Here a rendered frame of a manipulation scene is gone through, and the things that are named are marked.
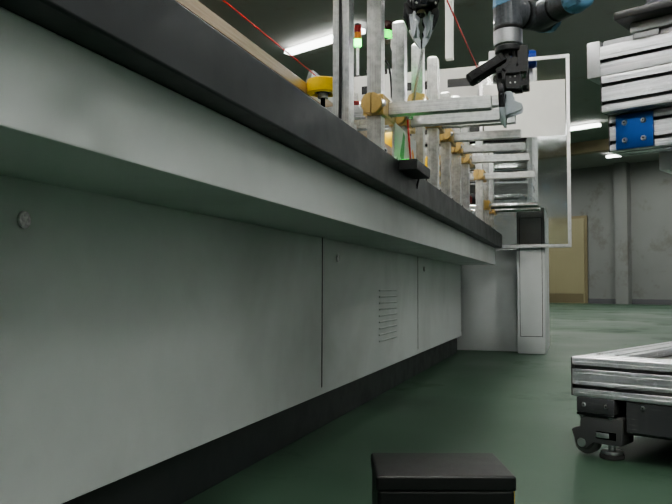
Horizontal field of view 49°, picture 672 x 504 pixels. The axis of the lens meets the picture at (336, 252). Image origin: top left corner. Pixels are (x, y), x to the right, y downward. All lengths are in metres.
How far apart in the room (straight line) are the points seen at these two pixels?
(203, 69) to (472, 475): 0.66
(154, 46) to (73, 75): 0.10
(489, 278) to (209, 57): 3.84
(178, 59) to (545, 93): 3.86
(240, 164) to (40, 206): 0.27
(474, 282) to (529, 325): 0.44
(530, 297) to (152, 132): 3.77
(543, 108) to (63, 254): 3.80
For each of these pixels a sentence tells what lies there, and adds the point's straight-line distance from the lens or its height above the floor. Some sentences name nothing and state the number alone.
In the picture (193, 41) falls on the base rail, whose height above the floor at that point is 0.67.
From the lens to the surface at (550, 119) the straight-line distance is 4.56.
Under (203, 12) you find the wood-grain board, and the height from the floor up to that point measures 0.89.
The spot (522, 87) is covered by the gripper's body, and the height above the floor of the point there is 0.91.
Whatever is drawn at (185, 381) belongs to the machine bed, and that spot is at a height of 0.22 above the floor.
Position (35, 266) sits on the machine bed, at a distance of 1.01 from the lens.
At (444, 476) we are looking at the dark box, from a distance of 1.11.
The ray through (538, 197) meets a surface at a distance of 4.49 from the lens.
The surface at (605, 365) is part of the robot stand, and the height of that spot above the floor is 0.21.
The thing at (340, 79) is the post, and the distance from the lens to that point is 1.53.
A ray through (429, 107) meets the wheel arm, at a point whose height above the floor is 0.81.
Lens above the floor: 0.39
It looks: 3 degrees up
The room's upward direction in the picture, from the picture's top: straight up
